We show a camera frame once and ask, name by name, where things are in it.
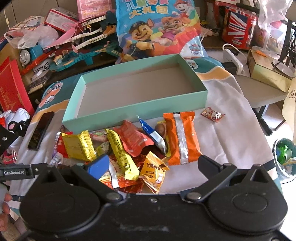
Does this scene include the teal toy track set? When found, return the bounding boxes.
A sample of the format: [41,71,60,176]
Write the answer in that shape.
[47,11,122,72]

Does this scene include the Paw Patrol snack bag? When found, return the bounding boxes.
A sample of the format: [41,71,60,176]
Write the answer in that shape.
[116,0,207,63]

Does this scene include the cow plush toy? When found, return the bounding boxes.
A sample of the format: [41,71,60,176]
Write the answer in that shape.
[1,108,31,137]

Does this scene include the yellow wafer snack pack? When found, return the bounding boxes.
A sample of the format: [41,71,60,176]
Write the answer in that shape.
[62,131,97,162]

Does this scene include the white printed tablecloth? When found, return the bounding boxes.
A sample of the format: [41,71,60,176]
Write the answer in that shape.
[9,56,278,202]

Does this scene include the Union Jack red tin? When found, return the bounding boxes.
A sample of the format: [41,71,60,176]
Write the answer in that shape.
[222,6,257,50]

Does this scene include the blue silver snack packet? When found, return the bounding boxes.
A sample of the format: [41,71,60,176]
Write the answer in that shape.
[137,116,167,154]

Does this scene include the long yellow snack bar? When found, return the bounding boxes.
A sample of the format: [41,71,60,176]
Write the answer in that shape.
[105,128,139,181]

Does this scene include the small orange snack packet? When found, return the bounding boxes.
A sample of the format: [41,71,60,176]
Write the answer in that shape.
[139,152,170,194]

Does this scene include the red gift box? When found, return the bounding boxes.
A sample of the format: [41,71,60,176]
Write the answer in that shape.
[0,57,35,116]

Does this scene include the gold cardboard box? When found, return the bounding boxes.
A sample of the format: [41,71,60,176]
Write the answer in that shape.
[247,50,292,92]

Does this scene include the black smartphone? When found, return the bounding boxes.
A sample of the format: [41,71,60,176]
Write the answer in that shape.
[28,111,55,151]

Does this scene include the white power strip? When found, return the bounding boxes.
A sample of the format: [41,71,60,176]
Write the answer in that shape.
[222,43,247,75]

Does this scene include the Thomas train toy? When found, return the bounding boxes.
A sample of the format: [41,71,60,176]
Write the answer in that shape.
[20,44,43,68]

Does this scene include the orange-red snack pouch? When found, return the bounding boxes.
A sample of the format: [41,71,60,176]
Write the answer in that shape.
[113,120,154,157]

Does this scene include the red patterned candy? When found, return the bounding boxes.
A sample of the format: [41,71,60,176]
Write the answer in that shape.
[201,107,225,123]

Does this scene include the pink gift bag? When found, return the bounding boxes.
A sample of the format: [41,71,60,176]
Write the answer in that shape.
[77,0,112,21]

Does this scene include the mint green cardboard box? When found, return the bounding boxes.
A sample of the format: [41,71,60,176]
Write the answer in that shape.
[62,54,208,133]

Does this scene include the orange wafer snack pack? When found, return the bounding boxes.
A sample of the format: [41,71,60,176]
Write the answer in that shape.
[163,111,202,166]

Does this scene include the person's left hand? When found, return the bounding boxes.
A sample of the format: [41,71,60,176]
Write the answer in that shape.
[0,193,12,232]

